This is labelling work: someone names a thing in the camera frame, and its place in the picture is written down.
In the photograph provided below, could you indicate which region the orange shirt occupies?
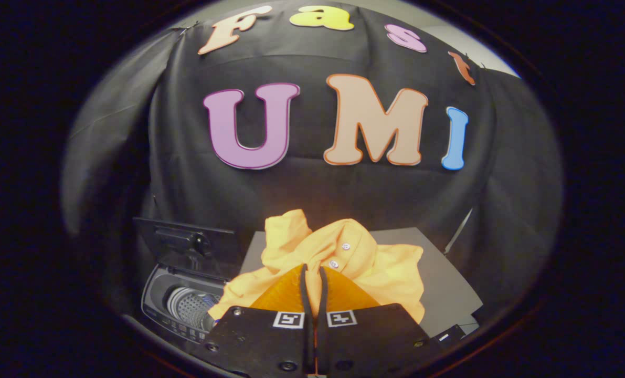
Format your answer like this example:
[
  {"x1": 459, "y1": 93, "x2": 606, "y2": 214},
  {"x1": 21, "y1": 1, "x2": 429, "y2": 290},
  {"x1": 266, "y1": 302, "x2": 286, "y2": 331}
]
[{"x1": 207, "y1": 209, "x2": 426, "y2": 325}]

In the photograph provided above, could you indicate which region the grey washing machine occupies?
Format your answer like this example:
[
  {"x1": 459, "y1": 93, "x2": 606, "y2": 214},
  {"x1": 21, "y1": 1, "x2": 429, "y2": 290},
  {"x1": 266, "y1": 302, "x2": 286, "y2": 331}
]
[{"x1": 140, "y1": 265, "x2": 229, "y2": 344}]

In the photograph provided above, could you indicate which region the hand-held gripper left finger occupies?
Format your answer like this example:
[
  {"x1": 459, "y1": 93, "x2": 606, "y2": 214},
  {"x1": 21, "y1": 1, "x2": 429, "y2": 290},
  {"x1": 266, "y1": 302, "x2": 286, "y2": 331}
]
[{"x1": 202, "y1": 264, "x2": 315, "y2": 378}]

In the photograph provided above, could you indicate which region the cream cabinet with dark frame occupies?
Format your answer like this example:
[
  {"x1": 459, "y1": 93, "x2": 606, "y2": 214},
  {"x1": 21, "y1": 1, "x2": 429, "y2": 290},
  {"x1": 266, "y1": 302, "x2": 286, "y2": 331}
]
[{"x1": 239, "y1": 227, "x2": 483, "y2": 342}]

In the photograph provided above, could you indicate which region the black backdrop cloth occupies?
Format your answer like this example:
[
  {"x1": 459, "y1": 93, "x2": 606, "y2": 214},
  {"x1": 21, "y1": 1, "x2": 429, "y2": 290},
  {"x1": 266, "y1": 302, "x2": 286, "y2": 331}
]
[{"x1": 60, "y1": 0, "x2": 562, "y2": 316}]

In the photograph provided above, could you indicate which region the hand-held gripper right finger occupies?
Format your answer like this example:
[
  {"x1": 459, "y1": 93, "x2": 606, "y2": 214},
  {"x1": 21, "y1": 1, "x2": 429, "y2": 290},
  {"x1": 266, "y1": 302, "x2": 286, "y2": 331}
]
[{"x1": 315, "y1": 265, "x2": 440, "y2": 378}]

